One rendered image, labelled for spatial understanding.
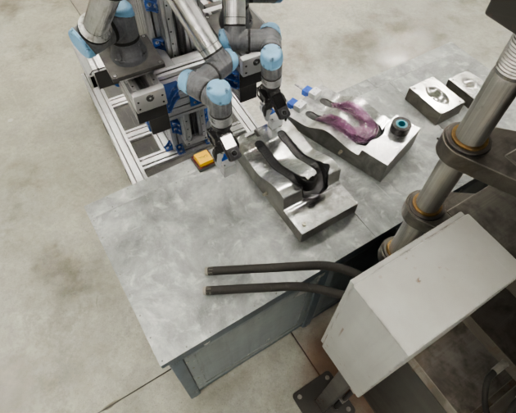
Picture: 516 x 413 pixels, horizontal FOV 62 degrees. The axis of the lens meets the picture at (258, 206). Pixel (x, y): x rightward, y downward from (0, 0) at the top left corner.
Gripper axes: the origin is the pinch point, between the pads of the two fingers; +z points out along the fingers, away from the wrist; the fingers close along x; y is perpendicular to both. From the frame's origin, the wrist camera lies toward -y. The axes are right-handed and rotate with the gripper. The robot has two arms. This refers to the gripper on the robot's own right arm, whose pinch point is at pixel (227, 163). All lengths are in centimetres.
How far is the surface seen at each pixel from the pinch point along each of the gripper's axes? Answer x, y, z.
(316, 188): -25.9, -22.6, 7.9
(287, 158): -24.3, -5.3, 6.8
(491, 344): -28, -97, -8
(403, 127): -70, -20, 1
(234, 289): 20.7, -40.4, 10.7
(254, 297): 15.6, -44.8, 15.1
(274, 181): -11.9, -14.4, 2.9
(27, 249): 94, 73, 95
